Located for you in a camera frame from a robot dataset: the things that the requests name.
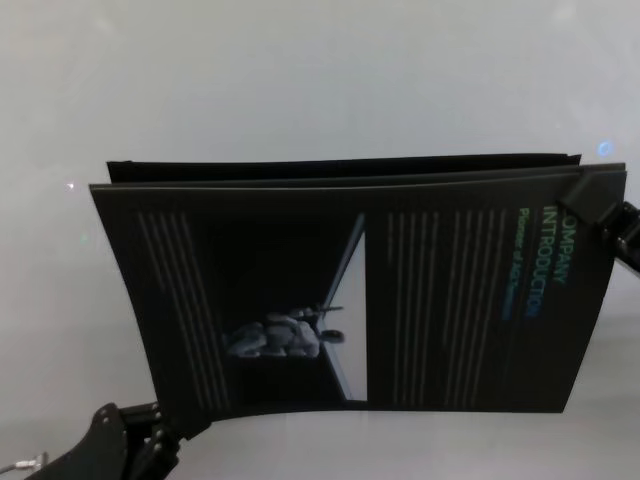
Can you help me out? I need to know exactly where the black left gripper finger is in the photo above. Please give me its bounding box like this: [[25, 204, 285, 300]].
[[142, 439, 180, 466], [124, 401, 212, 444]]

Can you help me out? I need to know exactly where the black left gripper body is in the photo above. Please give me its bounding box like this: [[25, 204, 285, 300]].
[[29, 403, 166, 480]]

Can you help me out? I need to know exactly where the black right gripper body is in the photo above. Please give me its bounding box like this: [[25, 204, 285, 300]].
[[612, 202, 640, 274]]

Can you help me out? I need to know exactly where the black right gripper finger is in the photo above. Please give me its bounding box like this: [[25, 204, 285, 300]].
[[555, 172, 632, 246]]

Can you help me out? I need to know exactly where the black company introduction poster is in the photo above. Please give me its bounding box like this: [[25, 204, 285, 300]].
[[88, 167, 629, 419]]

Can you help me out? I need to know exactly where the black rectangular tape frame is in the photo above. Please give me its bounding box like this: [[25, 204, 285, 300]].
[[105, 152, 584, 187]]

